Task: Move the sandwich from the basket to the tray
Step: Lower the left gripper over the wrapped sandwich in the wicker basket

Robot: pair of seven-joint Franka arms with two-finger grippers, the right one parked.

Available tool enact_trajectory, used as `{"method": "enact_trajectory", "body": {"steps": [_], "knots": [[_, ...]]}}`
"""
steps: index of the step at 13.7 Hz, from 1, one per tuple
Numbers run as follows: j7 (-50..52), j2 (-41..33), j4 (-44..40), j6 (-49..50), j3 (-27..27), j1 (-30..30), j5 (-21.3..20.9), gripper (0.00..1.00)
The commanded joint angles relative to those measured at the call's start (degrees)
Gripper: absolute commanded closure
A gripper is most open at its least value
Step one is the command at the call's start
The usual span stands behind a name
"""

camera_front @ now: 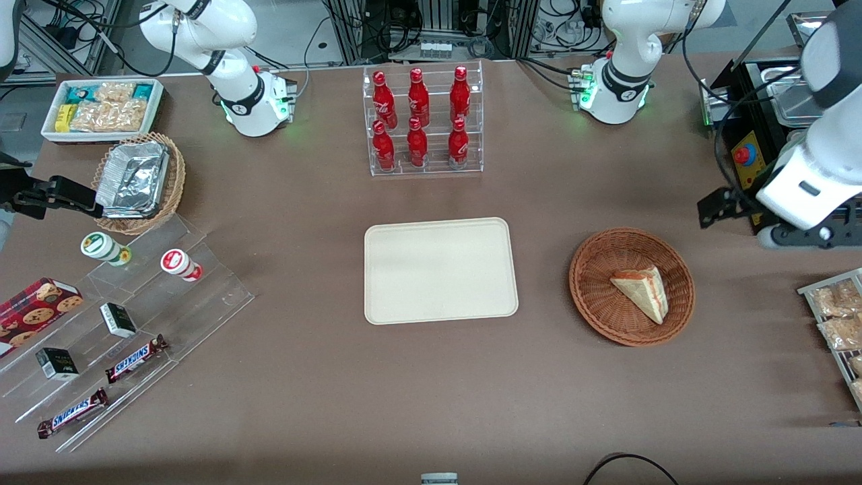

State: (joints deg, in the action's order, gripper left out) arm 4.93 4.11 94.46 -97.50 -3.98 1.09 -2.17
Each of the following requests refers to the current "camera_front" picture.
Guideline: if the clear acrylic bottle rack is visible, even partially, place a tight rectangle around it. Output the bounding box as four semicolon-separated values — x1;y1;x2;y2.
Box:
362;61;484;177

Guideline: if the steel warmer pan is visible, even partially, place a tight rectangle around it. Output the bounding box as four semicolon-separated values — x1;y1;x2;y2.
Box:
761;64;828;127

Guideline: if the clear acrylic stepped display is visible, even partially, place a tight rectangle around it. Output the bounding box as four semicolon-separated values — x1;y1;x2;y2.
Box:
0;214;255;453

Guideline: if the green lid cup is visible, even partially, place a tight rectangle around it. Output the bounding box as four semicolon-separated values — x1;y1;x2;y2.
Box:
80;232;132;267

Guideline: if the tan wicker basket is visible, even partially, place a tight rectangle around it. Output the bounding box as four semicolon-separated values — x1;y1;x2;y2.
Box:
91;132;187;236

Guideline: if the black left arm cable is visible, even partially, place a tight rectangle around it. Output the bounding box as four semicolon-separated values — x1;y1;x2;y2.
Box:
680;0;809;216

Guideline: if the small dark green box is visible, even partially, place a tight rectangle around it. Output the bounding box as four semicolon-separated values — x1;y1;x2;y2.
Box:
35;348;80;381
100;302;138;339

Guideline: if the black table cable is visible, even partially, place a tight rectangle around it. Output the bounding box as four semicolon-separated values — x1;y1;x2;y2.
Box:
583;453;681;485

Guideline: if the triangle sandwich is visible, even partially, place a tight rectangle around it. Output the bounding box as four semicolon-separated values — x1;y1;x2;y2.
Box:
609;265;669;325

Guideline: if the white snack bin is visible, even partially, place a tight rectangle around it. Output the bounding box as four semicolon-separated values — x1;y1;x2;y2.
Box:
40;77;166;146

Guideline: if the tray with packaged snacks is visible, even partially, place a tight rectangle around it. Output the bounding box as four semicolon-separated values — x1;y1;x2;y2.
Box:
797;268;862;412

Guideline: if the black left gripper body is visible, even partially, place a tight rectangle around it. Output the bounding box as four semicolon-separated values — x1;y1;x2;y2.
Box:
731;194;766;224

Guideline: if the red cola bottle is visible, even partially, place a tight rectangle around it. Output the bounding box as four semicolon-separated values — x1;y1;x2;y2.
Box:
372;120;396;172
450;65;471;123
372;70;398;130
407;67;430;127
448;117;470;169
407;117;428;168

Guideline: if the beige plastic tray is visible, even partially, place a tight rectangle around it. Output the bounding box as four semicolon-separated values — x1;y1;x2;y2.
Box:
364;217;519;325

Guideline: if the clear cracker bag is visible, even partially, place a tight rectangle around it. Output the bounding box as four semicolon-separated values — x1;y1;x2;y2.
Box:
94;82;135;104
71;100;150;133

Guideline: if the brown wicker basket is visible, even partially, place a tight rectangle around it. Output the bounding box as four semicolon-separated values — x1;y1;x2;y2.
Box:
568;228;696;348

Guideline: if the red lid cup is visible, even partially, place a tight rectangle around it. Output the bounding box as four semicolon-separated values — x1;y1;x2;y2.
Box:
160;249;203;282

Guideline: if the aluminium foil tray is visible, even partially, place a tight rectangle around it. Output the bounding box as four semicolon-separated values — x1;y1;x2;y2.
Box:
94;140;170;220

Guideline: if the red cookie box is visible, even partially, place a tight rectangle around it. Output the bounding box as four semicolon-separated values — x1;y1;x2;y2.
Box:
0;278;85;359

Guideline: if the black food warmer appliance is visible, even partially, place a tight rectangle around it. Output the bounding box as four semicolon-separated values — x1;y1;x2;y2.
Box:
700;0;862;236

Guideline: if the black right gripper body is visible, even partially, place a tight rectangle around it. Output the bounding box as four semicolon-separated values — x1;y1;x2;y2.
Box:
12;191;52;218

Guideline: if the Snickers chocolate bar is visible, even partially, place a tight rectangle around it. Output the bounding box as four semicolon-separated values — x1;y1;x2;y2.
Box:
104;334;169;385
37;387;110;440

